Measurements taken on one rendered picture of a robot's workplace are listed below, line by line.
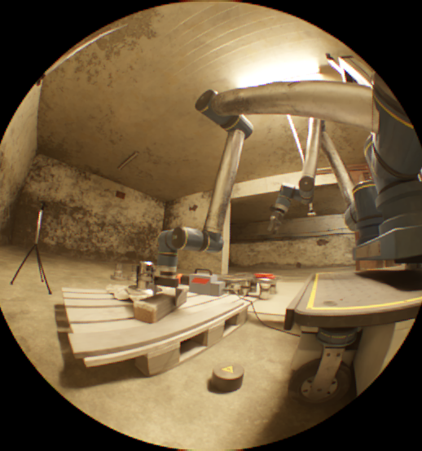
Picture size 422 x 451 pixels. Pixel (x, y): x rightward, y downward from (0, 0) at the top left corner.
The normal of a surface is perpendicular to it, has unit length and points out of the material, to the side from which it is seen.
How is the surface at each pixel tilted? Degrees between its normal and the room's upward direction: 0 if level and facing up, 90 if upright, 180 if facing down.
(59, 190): 90
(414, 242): 90
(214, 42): 180
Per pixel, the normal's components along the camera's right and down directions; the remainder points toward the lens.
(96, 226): 0.82, -0.08
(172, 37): -0.05, 0.98
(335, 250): -0.57, -0.20
